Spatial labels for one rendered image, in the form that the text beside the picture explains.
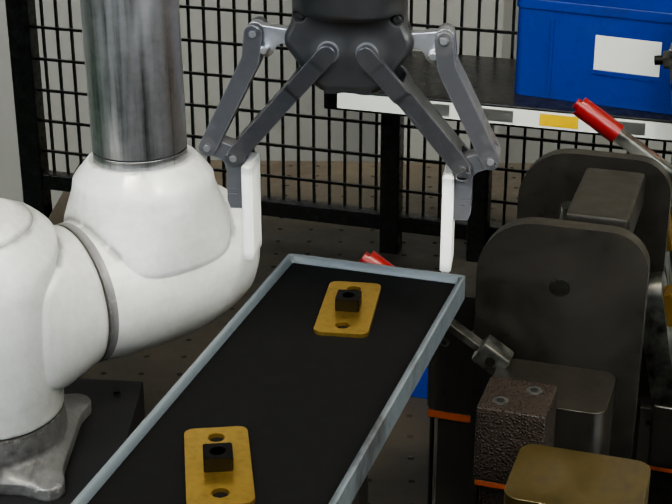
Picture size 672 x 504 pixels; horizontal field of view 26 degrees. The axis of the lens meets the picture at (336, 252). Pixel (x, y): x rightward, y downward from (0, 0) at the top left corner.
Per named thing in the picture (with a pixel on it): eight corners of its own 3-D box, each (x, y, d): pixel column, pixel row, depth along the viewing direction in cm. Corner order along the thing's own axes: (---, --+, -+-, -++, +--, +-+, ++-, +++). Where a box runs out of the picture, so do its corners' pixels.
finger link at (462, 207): (456, 141, 98) (501, 144, 97) (453, 211, 100) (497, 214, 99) (454, 149, 96) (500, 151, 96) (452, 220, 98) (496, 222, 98)
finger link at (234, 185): (242, 139, 98) (199, 137, 98) (244, 208, 100) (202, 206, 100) (247, 132, 99) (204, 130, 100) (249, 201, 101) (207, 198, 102)
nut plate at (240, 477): (255, 507, 80) (255, 488, 80) (186, 511, 80) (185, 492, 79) (247, 429, 88) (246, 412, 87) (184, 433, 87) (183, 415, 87)
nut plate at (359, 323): (367, 338, 99) (367, 322, 98) (312, 335, 99) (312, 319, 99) (381, 287, 106) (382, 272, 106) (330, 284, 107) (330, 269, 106)
